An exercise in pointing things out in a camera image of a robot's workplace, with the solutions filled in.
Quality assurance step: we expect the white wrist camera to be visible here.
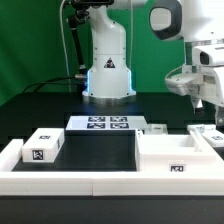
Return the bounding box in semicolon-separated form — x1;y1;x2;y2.
192;44;224;67

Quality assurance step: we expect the white cabinet body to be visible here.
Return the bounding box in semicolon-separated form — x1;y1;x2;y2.
135;131;224;173

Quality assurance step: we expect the white cabinet door panel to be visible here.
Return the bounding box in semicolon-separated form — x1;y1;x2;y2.
187;124;224;148

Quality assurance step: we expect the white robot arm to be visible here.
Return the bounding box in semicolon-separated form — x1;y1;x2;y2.
83;0;224;126

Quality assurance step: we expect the white U-shaped obstacle fence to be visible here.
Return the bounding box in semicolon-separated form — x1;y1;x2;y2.
0;139;224;196

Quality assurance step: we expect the grey hanging cable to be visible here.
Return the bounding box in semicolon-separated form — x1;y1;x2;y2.
58;0;73;94

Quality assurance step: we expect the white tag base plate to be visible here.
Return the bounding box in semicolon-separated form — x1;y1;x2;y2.
66;116;147;131

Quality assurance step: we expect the black cable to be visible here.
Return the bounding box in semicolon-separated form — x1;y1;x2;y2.
21;75;88;95

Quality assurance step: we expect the white cabinet top box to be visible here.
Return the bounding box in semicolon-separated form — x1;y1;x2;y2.
22;128;65;163

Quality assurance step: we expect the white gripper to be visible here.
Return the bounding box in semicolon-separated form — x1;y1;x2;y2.
165;66;224;126

